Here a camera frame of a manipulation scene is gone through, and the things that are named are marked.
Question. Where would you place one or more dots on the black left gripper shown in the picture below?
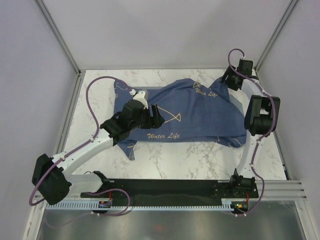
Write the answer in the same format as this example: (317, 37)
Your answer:
(153, 122)

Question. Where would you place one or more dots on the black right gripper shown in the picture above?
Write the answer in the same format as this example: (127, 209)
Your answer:
(229, 71)

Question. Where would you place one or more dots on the blue denim pillowcase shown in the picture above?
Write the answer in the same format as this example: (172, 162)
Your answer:
(192, 112)

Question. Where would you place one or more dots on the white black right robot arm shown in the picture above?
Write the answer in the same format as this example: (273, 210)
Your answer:
(260, 118)

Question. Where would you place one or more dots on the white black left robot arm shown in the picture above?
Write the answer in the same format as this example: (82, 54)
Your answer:
(54, 177)

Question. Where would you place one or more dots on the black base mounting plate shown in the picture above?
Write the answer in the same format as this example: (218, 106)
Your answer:
(175, 191)

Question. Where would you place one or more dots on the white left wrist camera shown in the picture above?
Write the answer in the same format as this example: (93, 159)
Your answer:
(141, 96)

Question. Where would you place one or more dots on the white slotted cable duct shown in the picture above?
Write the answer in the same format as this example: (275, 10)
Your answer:
(99, 205)

